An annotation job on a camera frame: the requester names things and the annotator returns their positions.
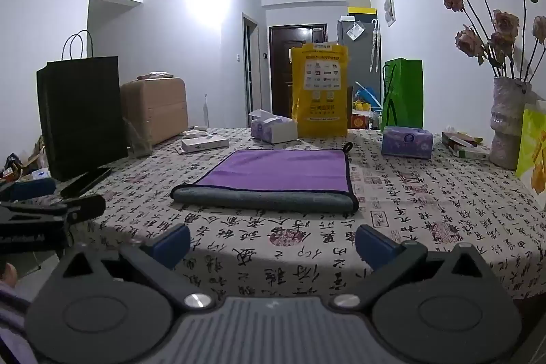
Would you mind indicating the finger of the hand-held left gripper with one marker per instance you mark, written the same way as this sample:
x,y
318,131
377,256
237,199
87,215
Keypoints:
x,y
33,188
79,205

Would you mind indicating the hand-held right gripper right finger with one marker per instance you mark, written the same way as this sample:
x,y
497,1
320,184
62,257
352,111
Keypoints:
x,y
375,246

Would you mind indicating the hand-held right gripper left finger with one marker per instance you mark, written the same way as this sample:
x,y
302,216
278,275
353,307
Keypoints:
x,y
169,243

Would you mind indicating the purple and grey towel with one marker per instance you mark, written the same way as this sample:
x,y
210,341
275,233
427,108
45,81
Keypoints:
x,y
277,172

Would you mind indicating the person's left forearm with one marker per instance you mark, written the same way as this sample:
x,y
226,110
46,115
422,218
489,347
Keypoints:
x,y
9,313

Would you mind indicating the black phone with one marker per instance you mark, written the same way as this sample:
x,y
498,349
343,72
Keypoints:
x,y
85,181

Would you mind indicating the pile of floor clutter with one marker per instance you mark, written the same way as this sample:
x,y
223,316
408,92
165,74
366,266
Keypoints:
x,y
19,168

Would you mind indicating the calligraphy printed tablecloth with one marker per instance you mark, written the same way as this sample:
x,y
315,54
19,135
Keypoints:
x,y
426,214

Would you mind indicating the black paper bag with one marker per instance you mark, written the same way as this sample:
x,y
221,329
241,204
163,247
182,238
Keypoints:
x,y
81,116

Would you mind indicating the clear plastic bag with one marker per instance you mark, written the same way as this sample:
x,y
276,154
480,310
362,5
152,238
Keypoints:
x,y
138,140

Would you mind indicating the flat white box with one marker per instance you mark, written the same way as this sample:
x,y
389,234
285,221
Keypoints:
x,y
204,142

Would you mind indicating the purple tissue pack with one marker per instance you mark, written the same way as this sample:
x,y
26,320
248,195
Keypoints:
x,y
407,141

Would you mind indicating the beige suitcase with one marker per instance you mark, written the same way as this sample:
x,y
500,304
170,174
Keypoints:
x,y
155,108

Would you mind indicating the green and white small box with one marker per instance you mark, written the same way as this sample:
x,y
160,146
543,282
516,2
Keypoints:
x,y
465,145

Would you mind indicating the white electric toothbrush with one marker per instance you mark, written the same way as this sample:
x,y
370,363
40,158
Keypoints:
x,y
207,110

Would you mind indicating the blue and white plastic clutter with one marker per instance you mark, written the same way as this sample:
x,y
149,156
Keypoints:
x,y
367,99

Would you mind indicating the purple and white tissue box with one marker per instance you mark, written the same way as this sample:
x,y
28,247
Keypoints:
x,y
273,129

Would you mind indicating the green paper bag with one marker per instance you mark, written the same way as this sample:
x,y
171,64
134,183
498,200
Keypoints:
x,y
403,93

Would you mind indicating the yellow paper bag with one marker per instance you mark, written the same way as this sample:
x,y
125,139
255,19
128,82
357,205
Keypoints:
x,y
320,91

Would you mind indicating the textured white vase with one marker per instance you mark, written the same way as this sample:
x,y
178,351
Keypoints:
x,y
508,125

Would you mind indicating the yellow-green printed bag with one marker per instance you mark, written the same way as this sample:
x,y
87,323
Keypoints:
x,y
533,150

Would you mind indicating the dark brown door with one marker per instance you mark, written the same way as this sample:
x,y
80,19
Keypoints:
x,y
285,69

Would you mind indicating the grey refrigerator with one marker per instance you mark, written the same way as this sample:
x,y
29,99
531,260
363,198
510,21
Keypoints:
x,y
356,48

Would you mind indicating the yellow and black box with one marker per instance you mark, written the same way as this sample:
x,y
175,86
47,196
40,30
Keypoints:
x,y
362,10

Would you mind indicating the dried rose bouquet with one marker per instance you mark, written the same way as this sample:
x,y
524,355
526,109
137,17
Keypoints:
x,y
497,27

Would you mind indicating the grey interior door frame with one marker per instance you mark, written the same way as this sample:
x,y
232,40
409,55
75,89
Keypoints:
x,y
251,65

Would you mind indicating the framed wall picture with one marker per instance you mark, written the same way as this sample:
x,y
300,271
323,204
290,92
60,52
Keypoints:
x,y
389,8

